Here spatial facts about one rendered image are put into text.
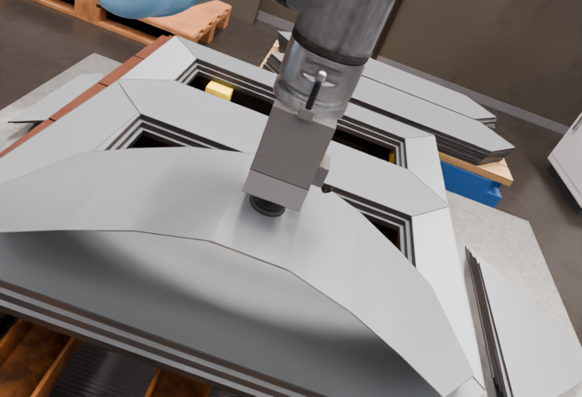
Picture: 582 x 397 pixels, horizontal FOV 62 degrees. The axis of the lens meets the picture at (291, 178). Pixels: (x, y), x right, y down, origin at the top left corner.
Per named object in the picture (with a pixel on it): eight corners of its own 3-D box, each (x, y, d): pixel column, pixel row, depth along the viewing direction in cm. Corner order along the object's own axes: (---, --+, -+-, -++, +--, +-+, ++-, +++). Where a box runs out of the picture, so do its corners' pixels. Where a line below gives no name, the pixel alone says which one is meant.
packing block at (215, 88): (229, 100, 126) (234, 87, 124) (224, 108, 121) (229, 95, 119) (208, 93, 125) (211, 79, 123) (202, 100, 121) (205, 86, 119)
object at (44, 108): (141, 89, 135) (144, 76, 133) (64, 158, 102) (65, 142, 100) (99, 73, 134) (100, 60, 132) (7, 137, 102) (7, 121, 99)
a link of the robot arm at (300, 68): (367, 48, 49) (367, 78, 42) (349, 88, 51) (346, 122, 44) (296, 21, 48) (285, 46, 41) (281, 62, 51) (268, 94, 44)
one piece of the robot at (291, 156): (382, 108, 43) (316, 241, 52) (379, 73, 50) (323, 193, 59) (277, 68, 42) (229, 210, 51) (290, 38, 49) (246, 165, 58)
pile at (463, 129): (488, 121, 173) (496, 107, 170) (513, 180, 140) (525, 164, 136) (277, 39, 170) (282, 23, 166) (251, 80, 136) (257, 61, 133)
